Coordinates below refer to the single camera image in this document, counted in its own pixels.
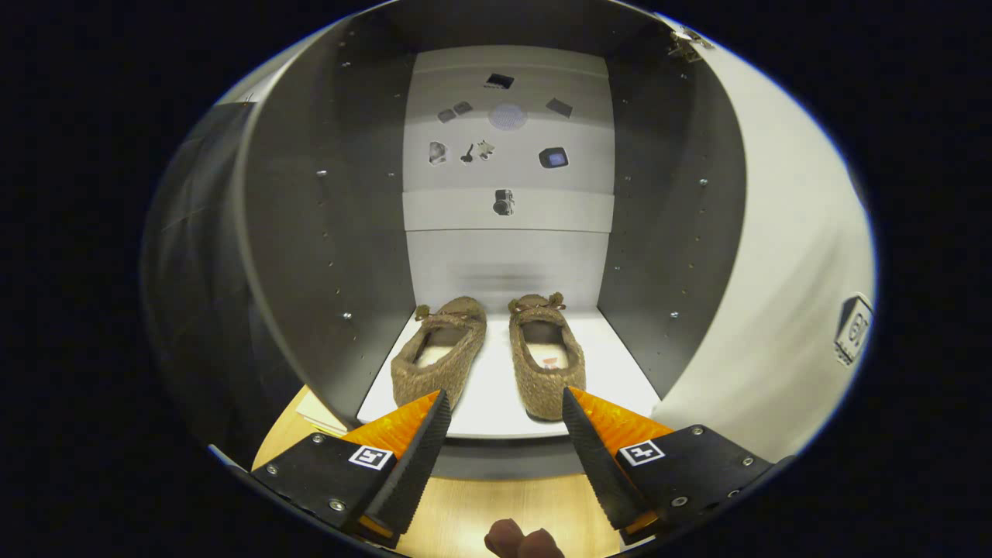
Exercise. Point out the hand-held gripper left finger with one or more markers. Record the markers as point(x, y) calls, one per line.
point(411, 465)

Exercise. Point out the dark grey shoe cabinet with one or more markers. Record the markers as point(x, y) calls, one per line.
point(325, 232)

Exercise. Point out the metal door hinge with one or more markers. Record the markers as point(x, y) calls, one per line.
point(686, 43)

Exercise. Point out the brown knitted shoe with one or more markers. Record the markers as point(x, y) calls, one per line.
point(546, 387)
point(430, 380)

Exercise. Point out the black backdrop cloth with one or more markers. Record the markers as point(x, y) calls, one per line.
point(194, 271)

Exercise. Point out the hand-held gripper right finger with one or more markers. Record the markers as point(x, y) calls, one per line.
point(601, 465)

